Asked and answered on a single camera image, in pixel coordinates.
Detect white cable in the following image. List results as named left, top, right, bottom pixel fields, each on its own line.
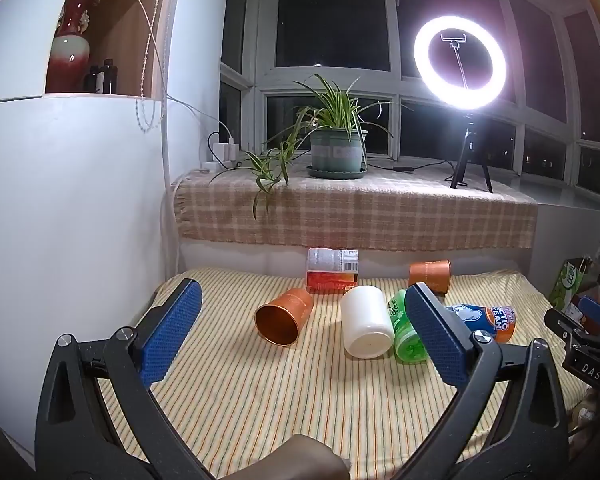
left=114, top=0, right=233, bottom=143

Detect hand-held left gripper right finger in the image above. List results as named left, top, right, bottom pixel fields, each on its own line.
left=380, top=282, right=569, bottom=480

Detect orange metal cup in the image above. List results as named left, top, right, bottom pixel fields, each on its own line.
left=254, top=287, right=315, bottom=347
left=408, top=259, right=452, bottom=296

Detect orange bottle with white label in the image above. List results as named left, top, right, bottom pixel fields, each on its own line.
left=306, top=247, right=360, bottom=292

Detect striped yellow blanket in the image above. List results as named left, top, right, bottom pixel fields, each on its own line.
left=96, top=267, right=589, bottom=479

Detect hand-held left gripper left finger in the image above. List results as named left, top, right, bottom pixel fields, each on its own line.
left=35, top=278, right=216, bottom=480

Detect white plastic cup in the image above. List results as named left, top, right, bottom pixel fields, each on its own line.
left=340, top=285, right=396, bottom=359

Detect blue and orange printed cup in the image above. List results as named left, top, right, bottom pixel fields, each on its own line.
left=446, top=303, right=517, bottom=344

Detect green plant pot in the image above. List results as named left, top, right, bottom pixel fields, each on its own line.
left=310, top=129, right=369, bottom=173

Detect white window frame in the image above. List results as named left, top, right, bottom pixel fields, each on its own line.
left=219, top=0, right=600, bottom=202

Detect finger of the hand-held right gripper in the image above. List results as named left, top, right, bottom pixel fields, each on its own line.
left=578, top=296, right=600, bottom=336
left=544, top=307, right=600, bottom=357

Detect red and white vase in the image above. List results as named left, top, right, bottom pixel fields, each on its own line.
left=45, top=0, right=101, bottom=94

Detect ring light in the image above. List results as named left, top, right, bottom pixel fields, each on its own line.
left=413, top=15, right=509, bottom=110

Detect green pot saucer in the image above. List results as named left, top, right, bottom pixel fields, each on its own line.
left=306, top=165, right=369, bottom=180

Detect black tripod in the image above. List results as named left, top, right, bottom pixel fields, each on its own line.
left=450, top=111, right=494, bottom=194

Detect green printed box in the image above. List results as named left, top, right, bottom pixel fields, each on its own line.
left=549, top=257, right=597, bottom=311

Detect white pipe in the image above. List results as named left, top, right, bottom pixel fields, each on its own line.
left=159, top=80, right=187, bottom=281

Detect white bead cord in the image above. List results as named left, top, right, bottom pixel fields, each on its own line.
left=134, top=0, right=175, bottom=134

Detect black cable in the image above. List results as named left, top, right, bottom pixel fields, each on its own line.
left=367, top=159, right=457, bottom=181

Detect brown rounded object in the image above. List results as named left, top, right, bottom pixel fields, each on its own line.
left=220, top=434, right=352, bottom=480

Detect checked beige cloth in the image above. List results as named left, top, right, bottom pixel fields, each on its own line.
left=172, top=166, right=539, bottom=252

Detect spider plant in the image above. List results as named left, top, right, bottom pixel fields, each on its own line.
left=210, top=74, right=397, bottom=221

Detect white charger plugs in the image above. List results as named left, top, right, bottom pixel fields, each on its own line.
left=211, top=135, right=241, bottom=162

